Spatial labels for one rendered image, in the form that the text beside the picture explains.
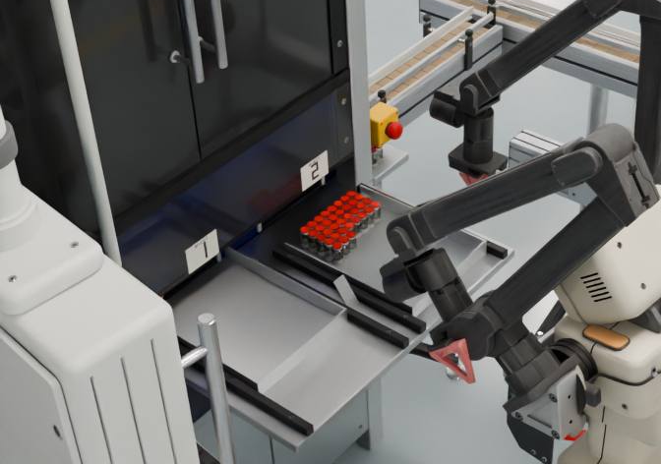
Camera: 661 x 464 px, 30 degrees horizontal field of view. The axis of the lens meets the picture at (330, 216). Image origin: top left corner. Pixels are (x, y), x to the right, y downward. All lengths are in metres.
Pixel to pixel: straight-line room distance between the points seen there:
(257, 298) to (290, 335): 0.14
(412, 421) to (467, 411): 0.16
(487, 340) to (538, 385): 0.10
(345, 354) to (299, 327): 0.12
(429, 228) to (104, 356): 0.60
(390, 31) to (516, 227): 1.39
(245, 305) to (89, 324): 1.02
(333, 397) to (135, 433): 0.77
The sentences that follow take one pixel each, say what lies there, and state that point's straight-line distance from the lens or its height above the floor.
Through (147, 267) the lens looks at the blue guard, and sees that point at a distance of 2.37.
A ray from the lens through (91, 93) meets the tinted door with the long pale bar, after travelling 2.12.
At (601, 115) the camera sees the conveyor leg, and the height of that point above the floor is 0.73.
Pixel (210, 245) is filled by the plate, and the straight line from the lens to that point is 2.48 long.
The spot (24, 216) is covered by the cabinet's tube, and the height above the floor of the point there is 1.62.
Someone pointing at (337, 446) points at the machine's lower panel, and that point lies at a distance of 3.25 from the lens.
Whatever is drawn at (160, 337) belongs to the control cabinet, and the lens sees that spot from 1.56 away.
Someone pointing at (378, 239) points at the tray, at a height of 0.88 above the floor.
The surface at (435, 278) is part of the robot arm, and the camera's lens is 1.94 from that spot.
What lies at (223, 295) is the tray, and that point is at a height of 0.88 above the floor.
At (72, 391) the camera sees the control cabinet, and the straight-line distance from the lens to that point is 1.53.
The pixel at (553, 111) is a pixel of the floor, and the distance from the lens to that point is 4.71.
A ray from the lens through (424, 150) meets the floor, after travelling 4.48.
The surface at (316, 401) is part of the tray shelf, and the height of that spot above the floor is 0.88.
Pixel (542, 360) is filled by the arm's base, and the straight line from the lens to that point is 1.91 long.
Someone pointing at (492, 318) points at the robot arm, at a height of 1.29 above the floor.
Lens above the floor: 2.56
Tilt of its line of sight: 38 degrees down
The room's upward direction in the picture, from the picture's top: 4 degrees counter-clockwise
